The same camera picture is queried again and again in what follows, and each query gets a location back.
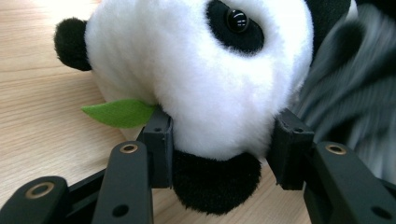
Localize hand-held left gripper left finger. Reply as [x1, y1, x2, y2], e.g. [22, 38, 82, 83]
[135, 106, 175, 189]

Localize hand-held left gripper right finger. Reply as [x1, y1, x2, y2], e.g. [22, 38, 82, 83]
[266, 107, 316, 191]

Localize grey cloth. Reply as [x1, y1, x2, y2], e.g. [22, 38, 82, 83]
[289, 3, 396, 185]

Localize panda plush toy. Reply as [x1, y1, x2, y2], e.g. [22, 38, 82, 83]
[53, 0, 365, 217]

